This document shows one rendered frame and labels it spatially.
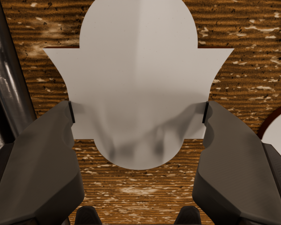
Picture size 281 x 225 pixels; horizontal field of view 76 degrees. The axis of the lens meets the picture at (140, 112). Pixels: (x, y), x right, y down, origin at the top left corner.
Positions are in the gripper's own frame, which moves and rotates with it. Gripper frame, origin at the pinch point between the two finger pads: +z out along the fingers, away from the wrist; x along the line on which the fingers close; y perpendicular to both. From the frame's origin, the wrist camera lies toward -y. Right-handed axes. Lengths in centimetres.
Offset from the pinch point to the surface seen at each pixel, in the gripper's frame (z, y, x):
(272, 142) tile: 1.9, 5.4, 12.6
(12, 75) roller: 4.9, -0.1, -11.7
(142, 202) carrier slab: 2.2, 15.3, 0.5
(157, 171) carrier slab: 2.5, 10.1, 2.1
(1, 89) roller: 4.6, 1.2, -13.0
